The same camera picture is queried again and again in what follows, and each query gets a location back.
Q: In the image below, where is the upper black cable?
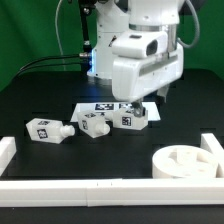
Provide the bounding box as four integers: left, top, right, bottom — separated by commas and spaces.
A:
18, 53, 93, 73

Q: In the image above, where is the white marker sheet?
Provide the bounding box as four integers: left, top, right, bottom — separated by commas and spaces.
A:
71, 102, 160, 122

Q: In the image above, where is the black vertical cable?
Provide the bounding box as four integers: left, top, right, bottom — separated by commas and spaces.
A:
78, 0, 98, 72

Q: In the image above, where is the white front fence bar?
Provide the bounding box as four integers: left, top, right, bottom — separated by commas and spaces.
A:
0, 178, 224, 207

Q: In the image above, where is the lower black cable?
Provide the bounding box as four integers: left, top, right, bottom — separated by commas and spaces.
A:
17, 59, 92, 78

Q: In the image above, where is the white fence bar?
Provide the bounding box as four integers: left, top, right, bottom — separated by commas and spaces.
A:
0, 137, 16, 176
0, 178, 224, 207
200, 133, 224, 178

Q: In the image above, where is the white round stool seat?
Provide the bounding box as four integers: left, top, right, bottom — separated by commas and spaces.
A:
152, 145, 218, 179

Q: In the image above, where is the white right fence bar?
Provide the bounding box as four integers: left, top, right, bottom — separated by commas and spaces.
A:
200, 133, 224, 178

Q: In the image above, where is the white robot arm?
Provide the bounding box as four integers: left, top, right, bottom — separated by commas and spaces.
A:
88, 0, 195, 117

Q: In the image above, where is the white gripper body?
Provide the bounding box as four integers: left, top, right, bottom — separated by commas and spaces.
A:
112, 44, 183, 102

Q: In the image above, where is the grey thin cable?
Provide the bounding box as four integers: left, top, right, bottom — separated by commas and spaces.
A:
54, 0, 68, 72

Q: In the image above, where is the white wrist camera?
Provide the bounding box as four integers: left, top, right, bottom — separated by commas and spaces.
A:
112, 30, 168, 59

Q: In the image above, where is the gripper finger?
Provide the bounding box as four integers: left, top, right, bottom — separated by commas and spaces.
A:
132, 100, 144, 117
157, 85, 170, 102

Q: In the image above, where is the white left fence bar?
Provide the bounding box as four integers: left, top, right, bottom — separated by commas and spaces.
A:
0, 137, 16, 176

